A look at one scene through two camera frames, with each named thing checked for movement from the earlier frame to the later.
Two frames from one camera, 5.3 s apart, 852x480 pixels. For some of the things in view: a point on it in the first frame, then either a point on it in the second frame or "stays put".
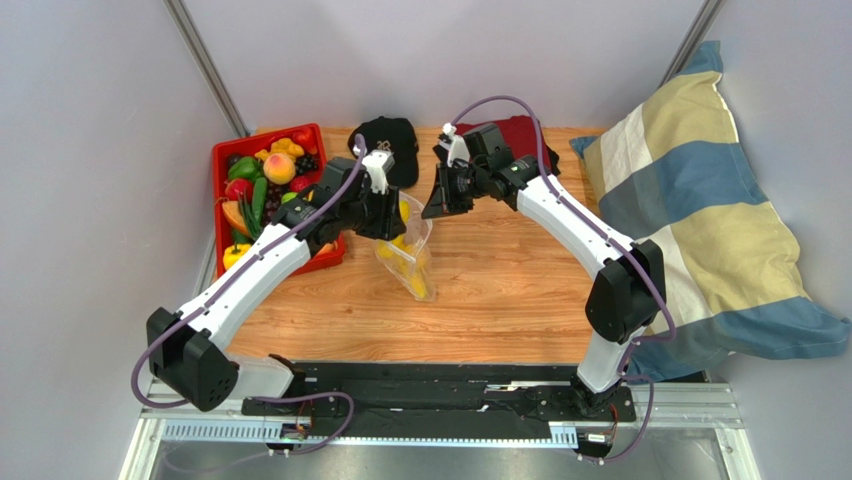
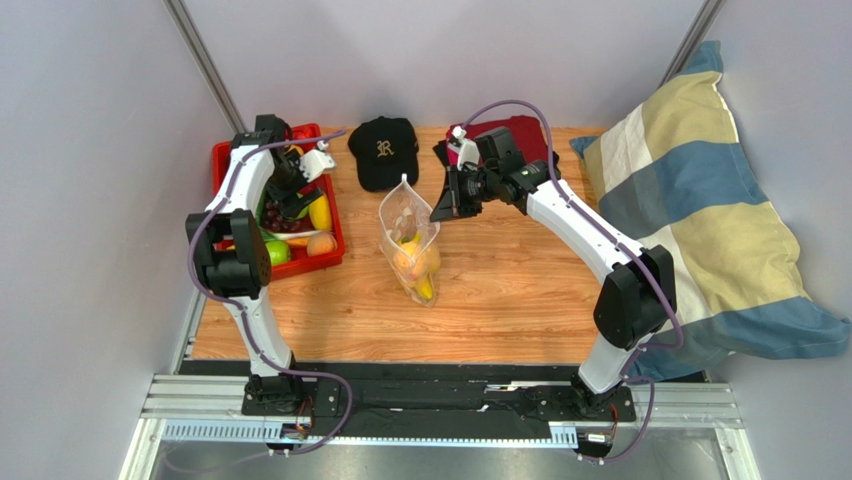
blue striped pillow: [673, 174] stays put
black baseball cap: [397, 136] stays put
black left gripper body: [370, 216] -> [288, 179]
